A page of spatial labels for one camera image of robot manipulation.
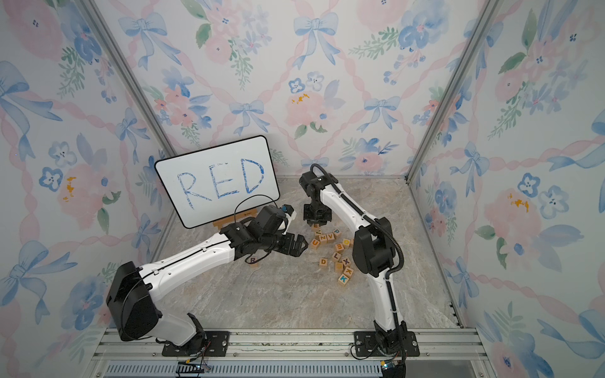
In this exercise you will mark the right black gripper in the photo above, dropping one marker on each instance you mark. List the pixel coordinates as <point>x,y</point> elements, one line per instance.
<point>309,219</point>

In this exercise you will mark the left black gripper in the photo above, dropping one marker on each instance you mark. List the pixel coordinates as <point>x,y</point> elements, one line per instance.
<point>290,247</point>

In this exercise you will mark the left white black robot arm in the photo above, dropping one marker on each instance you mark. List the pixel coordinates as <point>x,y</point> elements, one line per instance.
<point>135,290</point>

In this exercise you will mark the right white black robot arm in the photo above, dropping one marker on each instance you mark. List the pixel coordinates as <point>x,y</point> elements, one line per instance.
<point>376,253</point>

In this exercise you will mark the wooden letter block K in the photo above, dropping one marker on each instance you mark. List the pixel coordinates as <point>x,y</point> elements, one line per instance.
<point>343,280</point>

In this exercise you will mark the wooden whiteboard stand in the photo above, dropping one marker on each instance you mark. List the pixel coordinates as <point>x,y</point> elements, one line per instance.
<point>234,218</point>

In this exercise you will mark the whiteboard with RED written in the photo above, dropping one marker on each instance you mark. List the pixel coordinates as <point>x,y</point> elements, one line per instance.
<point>211,184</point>

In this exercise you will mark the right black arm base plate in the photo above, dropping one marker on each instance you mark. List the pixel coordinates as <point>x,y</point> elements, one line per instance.
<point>375,344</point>

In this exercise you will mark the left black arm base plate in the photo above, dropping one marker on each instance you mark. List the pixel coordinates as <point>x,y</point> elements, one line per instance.
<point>211,344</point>

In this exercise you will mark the aluminium front rail frame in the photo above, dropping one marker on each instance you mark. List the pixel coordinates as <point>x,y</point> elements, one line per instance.
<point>296,353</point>

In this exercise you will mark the right aluminium corner post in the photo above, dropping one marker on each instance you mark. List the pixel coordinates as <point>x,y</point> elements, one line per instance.
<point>480,30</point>

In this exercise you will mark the aluminium corner post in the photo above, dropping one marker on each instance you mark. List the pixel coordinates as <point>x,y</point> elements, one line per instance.
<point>480,30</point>
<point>97,23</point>

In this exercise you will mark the left aluminium corner post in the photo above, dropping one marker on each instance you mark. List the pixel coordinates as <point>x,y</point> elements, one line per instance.
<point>97,23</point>

